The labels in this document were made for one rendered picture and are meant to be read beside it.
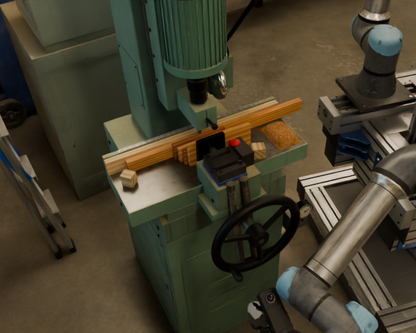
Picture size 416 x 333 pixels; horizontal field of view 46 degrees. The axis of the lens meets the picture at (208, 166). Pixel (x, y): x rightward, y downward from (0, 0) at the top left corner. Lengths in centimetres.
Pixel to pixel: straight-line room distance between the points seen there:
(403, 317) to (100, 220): 151
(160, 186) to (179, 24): 47
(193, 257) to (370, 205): 71
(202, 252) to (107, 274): 84
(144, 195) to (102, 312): 97
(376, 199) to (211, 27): 57
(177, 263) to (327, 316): 68
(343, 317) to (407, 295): 104
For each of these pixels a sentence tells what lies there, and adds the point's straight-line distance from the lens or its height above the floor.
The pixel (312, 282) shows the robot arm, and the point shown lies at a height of 99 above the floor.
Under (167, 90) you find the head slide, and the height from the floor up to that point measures 108.
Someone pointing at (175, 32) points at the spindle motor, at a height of 133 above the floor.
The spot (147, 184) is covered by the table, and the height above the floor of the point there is 90.
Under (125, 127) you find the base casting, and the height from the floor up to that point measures 80.
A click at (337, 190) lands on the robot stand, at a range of 240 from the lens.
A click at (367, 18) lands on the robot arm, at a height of 106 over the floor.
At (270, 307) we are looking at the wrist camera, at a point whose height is 90.
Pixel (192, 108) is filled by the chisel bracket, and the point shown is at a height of 107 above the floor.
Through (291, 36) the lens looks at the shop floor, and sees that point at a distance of 405.
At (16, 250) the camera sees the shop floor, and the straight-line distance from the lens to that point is 263.
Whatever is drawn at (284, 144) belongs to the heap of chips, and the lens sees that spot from 153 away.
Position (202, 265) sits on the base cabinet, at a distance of 169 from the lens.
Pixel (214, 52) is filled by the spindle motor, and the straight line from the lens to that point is 129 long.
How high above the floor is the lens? 190
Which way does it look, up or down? 43 degrees down
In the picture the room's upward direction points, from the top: 4 degrees counter-clockwise
